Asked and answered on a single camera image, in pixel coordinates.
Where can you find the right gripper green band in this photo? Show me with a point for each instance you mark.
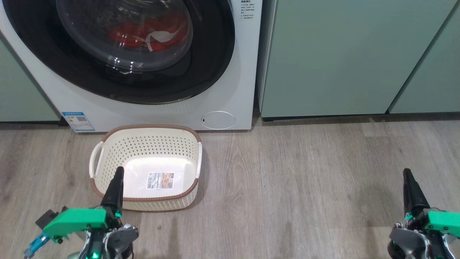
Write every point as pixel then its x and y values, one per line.
pixel 444 221

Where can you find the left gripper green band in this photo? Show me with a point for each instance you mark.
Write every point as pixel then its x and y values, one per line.
pixel 79 219

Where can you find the black washing machine door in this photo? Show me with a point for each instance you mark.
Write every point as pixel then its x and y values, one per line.
pixel 201 64

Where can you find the red and white garment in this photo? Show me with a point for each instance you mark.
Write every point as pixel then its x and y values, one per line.
pixel 133 36

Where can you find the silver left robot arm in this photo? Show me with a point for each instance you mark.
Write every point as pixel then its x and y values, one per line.
pixel 122 237

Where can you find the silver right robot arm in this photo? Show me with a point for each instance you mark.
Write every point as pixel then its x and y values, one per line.
pixel 406 242

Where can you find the cream perforated laundry basket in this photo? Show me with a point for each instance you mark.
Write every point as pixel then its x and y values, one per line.
pixel 118 151

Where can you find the pale green narrow cabinet door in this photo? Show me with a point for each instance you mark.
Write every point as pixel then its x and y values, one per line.
pixel 435 79

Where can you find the light green cabinet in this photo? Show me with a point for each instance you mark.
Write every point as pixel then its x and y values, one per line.
pixel 18 93

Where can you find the white front-load washing machine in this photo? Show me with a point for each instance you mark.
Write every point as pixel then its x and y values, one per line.
pixel 230 72

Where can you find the blue energy label sticker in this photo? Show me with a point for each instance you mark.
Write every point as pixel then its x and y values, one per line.
pixel 79 122

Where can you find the round filter cover panel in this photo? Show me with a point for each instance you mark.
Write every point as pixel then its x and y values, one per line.
pixel 219 120

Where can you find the pale green wide cabinet panel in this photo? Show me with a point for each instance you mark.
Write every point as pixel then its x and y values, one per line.
pixel 341 54

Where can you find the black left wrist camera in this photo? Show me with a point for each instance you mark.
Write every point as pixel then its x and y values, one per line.
pixel 46 217

